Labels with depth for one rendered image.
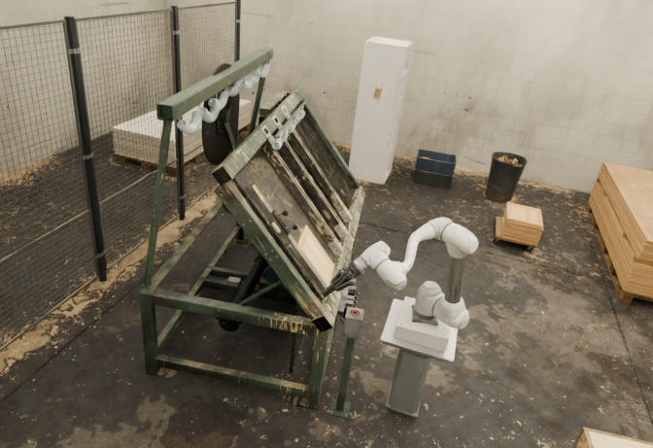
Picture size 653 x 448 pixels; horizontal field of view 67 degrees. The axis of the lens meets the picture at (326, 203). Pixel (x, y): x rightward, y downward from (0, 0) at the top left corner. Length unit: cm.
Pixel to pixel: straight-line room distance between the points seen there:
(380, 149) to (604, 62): 351
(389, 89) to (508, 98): 220
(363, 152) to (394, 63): 138
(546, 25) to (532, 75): 73
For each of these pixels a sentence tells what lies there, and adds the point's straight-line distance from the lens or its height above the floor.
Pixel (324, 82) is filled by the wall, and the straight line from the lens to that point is 889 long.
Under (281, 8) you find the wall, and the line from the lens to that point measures 900.
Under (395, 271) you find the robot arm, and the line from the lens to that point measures 266.
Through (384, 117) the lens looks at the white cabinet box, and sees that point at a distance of 727.
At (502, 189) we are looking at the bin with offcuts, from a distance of 776.
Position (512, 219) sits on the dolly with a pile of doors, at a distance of 644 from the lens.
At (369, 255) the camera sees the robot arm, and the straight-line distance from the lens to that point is 271.
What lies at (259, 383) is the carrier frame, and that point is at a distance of 396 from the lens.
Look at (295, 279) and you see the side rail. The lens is 325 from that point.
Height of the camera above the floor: 307
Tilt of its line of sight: 27 degrees down
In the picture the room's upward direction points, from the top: 6 degrees clockwise
